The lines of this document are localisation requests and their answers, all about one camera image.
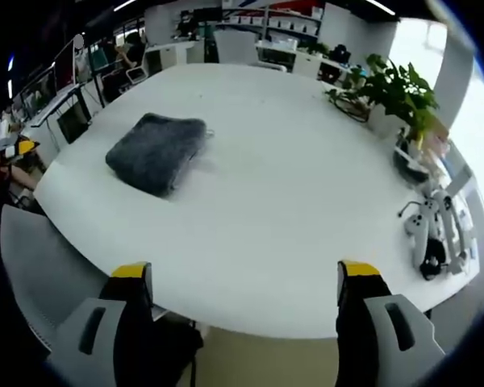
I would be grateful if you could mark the grey towel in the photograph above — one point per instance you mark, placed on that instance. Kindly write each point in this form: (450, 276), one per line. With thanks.
(157, 153)

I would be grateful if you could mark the white side desk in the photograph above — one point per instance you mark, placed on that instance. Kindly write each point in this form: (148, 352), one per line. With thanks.
(60, 109)

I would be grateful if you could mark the computer monitor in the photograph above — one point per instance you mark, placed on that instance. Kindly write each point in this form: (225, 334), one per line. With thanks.
(66, 64)
(38, 90)

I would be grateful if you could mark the white game controller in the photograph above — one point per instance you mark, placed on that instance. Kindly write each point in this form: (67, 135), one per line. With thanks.
(416, 238)
(433, 205)

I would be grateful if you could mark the grey office chair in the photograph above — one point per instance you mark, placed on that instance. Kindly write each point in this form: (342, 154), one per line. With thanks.
(40, 258)

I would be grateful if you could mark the dark tray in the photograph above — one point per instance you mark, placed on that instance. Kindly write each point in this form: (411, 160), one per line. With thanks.
(407, 161)

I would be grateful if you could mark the white plant pot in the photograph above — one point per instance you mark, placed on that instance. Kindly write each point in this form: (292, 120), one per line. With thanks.
(385, 121)

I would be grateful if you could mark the green potted plant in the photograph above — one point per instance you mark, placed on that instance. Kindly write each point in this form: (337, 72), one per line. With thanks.
(399, 88)

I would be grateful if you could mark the white office chair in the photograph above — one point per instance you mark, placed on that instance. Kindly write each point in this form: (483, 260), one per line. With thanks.
(236, 46)

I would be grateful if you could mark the shelf with white boxes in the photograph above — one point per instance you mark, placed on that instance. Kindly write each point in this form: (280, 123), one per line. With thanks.
(274, 20)

